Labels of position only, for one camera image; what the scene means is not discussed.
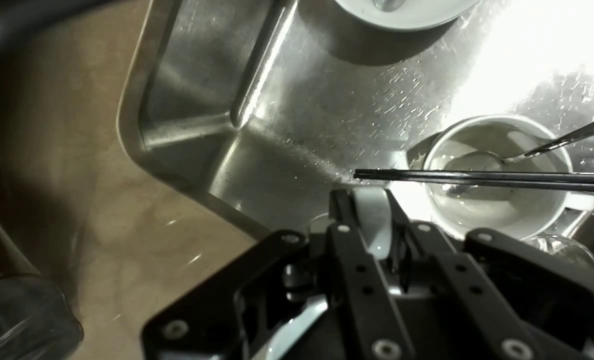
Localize dark transparent tumbler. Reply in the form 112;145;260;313
0;274;86;360

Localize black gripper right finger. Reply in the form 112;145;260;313
382;187;594;360

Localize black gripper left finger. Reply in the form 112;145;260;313
140;187;418;360

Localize steel spoon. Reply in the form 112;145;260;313
450;108;594;175

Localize thin black utensil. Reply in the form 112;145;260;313
352;166;594;193

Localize clear drinking glass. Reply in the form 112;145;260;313
534;230;594;276

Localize white ceramic cup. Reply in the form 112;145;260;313
243;186;404;360

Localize stainless steel sink basin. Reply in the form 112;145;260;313
113;0;594;257

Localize white bowl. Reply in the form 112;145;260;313
334;0;482;33

